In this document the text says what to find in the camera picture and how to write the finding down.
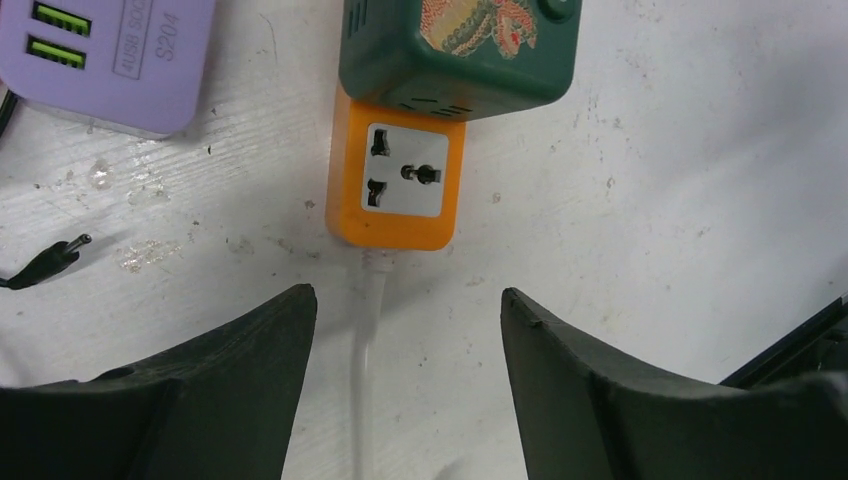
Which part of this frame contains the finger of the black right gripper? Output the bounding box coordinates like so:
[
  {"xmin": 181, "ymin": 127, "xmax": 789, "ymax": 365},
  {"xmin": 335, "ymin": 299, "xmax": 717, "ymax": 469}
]
[{"xmin": 720, "ymin": 294, "xmax": 847, "ymax": 388}]

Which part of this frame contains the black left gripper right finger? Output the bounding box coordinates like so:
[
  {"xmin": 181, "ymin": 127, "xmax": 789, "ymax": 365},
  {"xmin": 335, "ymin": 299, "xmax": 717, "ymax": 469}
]
[{"xmin": 500, "ymin": 288, "xmax": 847, "ymax": 479}]

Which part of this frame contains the white power strip cord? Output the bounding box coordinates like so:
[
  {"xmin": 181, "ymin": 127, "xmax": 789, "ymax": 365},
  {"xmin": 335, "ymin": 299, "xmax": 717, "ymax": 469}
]
[{"xmin": 349, "ymin": 248, "xmax": 399, "ymax": 480}]

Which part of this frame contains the orange power strip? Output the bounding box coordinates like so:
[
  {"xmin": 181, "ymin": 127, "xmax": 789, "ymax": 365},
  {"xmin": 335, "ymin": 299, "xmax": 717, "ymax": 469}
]
[{"xmin": 325, "ymin": 88, "xmax": 466, "ymax": 251}]

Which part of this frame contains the black barrel connector cable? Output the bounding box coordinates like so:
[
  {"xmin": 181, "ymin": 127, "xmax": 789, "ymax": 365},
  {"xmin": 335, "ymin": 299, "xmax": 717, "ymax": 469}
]
[{"xmin": 0, "ymin": 233, "xmax": 94, "ymax": 292}]

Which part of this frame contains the purple USB power strip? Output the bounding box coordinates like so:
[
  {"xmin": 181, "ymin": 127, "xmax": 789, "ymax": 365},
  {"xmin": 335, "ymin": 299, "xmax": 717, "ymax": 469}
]
[{"xmin": 1, "ymin": 0, "xmax": 216, "ymax": 139}]

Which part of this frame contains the green cube socket adapter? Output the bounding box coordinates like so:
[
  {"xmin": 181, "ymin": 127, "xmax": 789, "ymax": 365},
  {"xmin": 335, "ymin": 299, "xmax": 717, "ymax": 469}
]
[{"xmin": 338, "ymin": 0, "xmax": 582, "ymax": 122}]

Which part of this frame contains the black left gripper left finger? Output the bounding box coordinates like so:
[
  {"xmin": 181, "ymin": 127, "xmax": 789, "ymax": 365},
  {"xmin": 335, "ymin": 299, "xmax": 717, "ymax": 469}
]
[{"xmin": 1, "ymin": 284, "xmax": 318, "ymax": 479}]

